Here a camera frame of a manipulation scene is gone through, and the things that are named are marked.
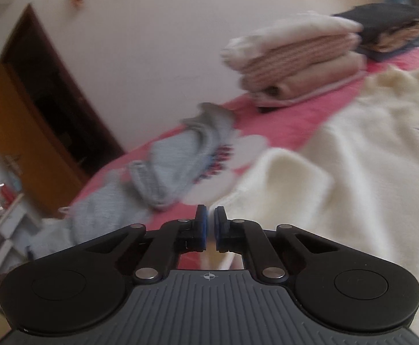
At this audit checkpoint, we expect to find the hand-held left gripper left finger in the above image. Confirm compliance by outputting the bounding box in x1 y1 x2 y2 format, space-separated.
87 204 208 284

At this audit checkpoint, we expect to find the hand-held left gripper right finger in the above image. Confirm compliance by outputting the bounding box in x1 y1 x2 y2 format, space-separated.
214 206 335 283

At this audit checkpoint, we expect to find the white fluffy sweater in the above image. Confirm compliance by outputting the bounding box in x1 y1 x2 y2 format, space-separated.
209 66 419 331

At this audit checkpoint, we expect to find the stack of pink folded clothes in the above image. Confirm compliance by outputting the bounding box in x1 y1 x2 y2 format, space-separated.
220 11 363 71

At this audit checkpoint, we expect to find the grey hoodie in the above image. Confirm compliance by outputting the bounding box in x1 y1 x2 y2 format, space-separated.
26 102 237 259

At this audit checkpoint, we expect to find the pink floral blanket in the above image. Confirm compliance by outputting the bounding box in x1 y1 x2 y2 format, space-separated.
66 39 419 223

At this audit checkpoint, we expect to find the beige folded garment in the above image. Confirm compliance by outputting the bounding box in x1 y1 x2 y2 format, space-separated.
243 52 368 107

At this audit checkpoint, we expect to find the pink checked folded garment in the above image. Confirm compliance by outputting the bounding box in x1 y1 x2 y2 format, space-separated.
240 34 361 83

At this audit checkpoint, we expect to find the white shelf with clutter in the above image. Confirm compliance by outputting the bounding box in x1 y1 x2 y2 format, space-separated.
0 183 42 297

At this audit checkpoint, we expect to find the wooden door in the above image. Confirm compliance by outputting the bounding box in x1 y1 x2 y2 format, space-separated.
0 3 124 220

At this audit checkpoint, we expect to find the blue folded garment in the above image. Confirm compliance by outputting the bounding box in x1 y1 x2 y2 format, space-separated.
365 38 419 62

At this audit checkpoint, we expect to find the tan folded garment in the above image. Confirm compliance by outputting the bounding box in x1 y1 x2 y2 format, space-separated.
360 22 419 53

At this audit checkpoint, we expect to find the black folded garment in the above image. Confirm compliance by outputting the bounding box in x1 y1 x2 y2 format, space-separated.
333 3 419 44

